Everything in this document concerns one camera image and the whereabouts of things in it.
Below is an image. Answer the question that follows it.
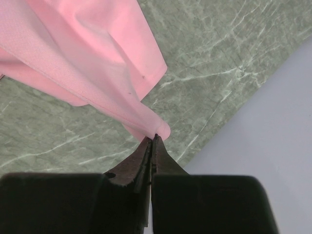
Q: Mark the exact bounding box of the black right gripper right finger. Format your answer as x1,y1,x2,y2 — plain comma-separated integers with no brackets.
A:
151,136,278,234

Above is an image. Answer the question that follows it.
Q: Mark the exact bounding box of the pink t shirt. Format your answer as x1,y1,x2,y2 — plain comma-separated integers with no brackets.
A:
0,0,171,140

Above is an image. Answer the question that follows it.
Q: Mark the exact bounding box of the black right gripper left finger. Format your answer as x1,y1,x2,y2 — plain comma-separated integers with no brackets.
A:
0,138,152,234

